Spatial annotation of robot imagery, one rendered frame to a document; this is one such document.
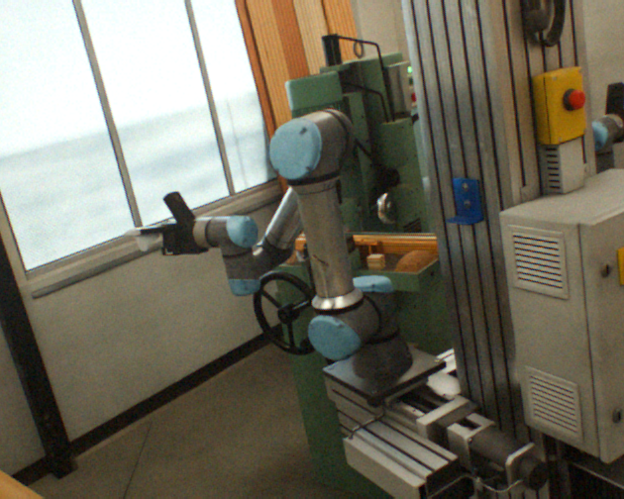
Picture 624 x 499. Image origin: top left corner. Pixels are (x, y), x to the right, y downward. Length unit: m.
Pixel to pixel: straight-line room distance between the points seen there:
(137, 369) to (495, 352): 2.31
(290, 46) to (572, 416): 3.02
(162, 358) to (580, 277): 2.68
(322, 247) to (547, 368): 0.51
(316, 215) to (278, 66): 2.52
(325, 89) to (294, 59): 1.81
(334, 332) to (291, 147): 0.41
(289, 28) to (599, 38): 1.70
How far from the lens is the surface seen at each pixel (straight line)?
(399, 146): 2.41
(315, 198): 1.47
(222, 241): 1.67
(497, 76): 1.38
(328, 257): 1.50
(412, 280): 2.13
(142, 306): 3.56
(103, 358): 3.50
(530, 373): 1.49
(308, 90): 2.27
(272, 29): 3.96
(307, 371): 2.57
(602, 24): 4.31
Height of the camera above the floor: 1.60
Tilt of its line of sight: 16 degrees down
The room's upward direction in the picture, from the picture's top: 12 degrees counter-clockwise
